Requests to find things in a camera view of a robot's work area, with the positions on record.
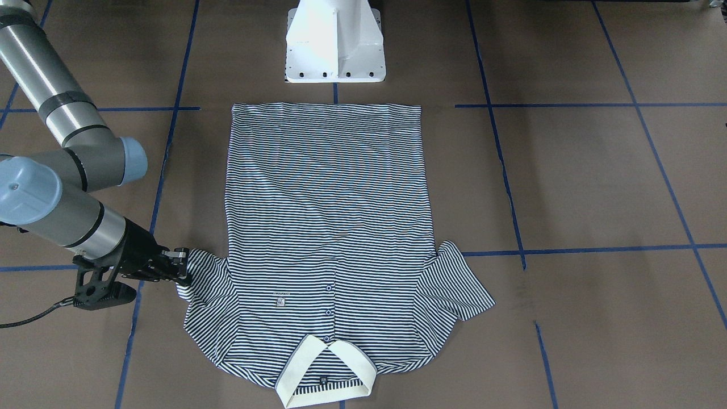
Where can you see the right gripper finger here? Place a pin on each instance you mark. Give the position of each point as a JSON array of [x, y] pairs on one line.
[[180, 277], [177, 254]]

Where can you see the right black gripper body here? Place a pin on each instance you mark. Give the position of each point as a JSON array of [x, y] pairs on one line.
[[138, 246]]

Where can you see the striped polo shirt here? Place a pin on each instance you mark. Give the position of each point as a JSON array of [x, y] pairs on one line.
[[332, 276]]

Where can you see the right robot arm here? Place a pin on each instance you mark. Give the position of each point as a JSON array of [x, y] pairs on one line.
[[50, 194]]

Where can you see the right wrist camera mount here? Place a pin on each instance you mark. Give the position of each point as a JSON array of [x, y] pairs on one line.
[[96, 287]]

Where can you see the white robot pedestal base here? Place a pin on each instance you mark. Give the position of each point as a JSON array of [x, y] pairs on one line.
[[334, 42]]

